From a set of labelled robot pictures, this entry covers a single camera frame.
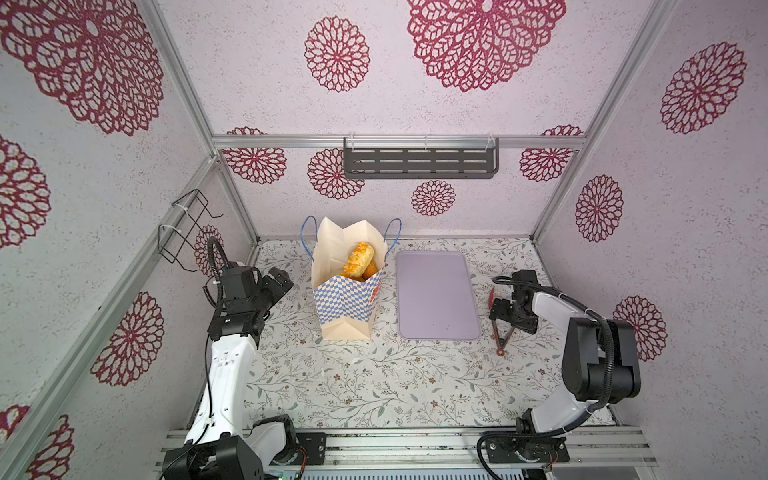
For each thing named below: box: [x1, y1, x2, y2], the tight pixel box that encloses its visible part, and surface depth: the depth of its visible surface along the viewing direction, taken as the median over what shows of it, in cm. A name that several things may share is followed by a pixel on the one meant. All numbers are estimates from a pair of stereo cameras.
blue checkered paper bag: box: [301, 216, 402, 341], surface depth 85 cm
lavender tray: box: [396, 252, 481, 340], surface depth 104 cm
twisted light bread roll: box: [344, 242, 375, 278], surface depth 91 cm
